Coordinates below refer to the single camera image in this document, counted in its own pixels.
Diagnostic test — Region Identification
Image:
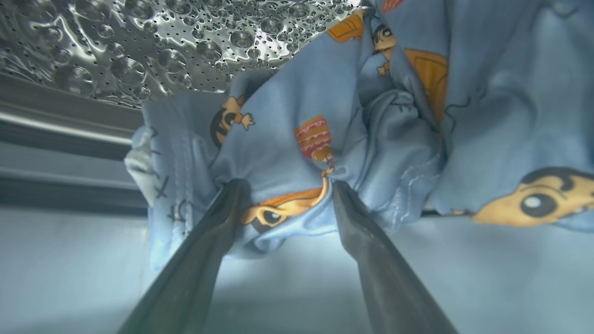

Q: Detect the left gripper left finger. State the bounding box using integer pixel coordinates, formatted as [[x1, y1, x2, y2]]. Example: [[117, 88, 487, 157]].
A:
[[118, 179, 251, 334]]

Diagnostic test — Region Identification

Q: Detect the blue owl-print garment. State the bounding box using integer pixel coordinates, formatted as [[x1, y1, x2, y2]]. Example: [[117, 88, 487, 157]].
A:
[[124, 0, 594, 274]]

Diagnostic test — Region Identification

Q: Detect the steel washing machine drum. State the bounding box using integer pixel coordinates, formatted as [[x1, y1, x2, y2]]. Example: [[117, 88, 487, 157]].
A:
[[0, 0, 372, 109]]

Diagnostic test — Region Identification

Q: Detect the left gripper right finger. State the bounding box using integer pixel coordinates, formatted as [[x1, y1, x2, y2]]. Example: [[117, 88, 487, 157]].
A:
[[332, 180, 460, 334]]

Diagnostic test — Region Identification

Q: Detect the white front-load washing machine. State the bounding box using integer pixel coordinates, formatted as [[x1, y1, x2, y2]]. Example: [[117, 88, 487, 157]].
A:
[[0, 0, 594, 334]]

